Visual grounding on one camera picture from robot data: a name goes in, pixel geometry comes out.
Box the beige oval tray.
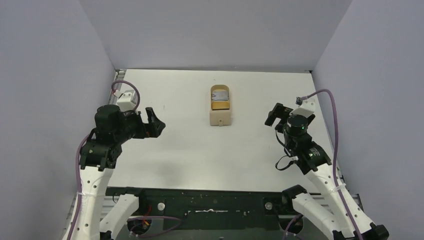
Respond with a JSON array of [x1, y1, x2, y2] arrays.
[[210, 84, 231, 111]]

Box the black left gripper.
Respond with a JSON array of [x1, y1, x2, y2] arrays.
[[114, 106, 165, 144]]

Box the beige card holder wallet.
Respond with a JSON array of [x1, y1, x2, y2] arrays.
[[209, 109, 232, 127]]

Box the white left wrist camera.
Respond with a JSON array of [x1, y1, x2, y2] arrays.
[[116, 90, 138, 112]]

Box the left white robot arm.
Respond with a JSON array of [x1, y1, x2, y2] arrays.
[[63, 104, 166, 240]]

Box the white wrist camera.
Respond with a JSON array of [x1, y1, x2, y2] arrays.
[[291, 97, 317, 118], [116, 90, 138, 112]]

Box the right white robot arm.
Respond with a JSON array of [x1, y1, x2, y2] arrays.
[[264, 103, 390, 240]]

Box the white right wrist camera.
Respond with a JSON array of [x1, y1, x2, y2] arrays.
[[291, 97, 317, 118]]

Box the yellow card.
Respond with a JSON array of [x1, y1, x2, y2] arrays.
[[211, 101, 231, 111]]

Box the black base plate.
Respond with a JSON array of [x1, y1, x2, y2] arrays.
[[106, 187, 297, 231]]

